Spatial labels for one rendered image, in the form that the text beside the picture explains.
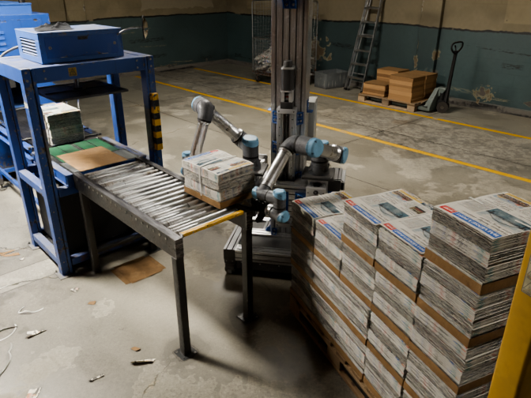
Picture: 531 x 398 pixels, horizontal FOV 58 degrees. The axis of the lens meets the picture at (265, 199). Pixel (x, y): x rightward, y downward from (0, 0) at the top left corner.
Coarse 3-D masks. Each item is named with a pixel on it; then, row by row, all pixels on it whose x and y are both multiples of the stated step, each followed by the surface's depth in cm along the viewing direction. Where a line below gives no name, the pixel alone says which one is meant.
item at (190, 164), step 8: (208, 152) 314; (216, 152) 314; (224, 152) 314; (184, 160) 302; (192, 160) 301; (200, 160) 301; (208, 160) 302; (184, 168) 305; (192, 168) 298; (192, 176) 301; (184, 184) 311; (192, 184) 304
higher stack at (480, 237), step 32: (448, 224) 175; (480, 224) 166; (512, 224) 166; (448, 256) 177; (480, 256) 163; (512, 256) 165; (448, 288) 180; (512, 288) 173; (416, 320) 201; (448, 320) 183; (480, 320) 172; (448, 352) 186; (480, 352) 181; (416, 384) 209
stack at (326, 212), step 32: (320, 224) 267; (352, 256) 241; (320, 288) 281; (384, 288) 220; (320, 320) 288; (352, 320) 251; (352, 352) 258; (384, 352) 228; (352, 384) 266; (384, 384) 232
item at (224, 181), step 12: (204, 168) 289; (216, 168) 289; (228, 168) 288; (240, 168) 290; (252, 168) 298; (204, 180) 292; (216, 180) 283; (228, 180) 286; (240, 180) 292; (252, 180) 300; (216, 192) 287; (228, 192) 289; (240, 192) 295
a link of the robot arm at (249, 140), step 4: (244, 136) 343; (248, 136) 343; (252, 136) 344; (240, 140) 347; (244, 140) 338; (248, 140) 338; (252, 140) 338; (256, 140) 339; (240, 144) 346; (244, 144) 339; (248, 144) 338; (252, 144) 338; (256, 144) 339; (244, 148) 341; (248, 148) 339; (252, 148) 339; (256, 148) 341; (244, 152) 342; (248, 152) 340; (252, 152) 340; (256, 152) 342; (248, 156) 341; (252, 156) 341
